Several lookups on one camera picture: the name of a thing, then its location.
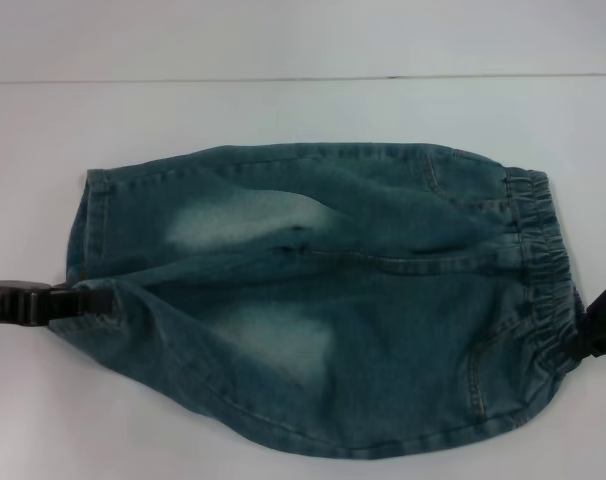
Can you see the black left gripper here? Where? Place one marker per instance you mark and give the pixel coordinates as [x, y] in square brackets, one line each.
[18, 302]

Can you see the blue denim shorts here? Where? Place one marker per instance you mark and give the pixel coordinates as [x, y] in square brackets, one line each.
[333, 350]

